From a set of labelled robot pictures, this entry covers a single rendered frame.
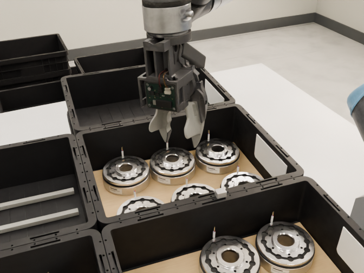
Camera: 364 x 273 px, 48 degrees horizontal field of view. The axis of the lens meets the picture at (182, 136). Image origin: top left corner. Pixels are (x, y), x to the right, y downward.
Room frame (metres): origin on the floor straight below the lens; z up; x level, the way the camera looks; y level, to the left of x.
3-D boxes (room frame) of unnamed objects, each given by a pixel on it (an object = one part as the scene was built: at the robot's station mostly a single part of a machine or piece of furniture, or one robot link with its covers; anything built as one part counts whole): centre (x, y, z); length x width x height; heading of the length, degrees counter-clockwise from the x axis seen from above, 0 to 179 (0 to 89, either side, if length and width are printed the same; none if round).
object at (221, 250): (0.47, -0.08, 0.86); 0.05 x 0.05 x 0.01
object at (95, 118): (0.97, 0.10, 0.87); 0.40 x 0.30 x 0.11; 110
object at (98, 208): (0.69, 0.00, 0.92); 0.40 x 0.30 x 0.02; 110
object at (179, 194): (0.62, -0.03, 0.86); 0.10 x 0.10 x 0.01
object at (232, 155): (0.79, -0.08, 0.86); 0.10 x 0.10 x 0.01
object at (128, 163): (0.72, 0.12, 0.86); 0.05 x 0.05 x 0.01
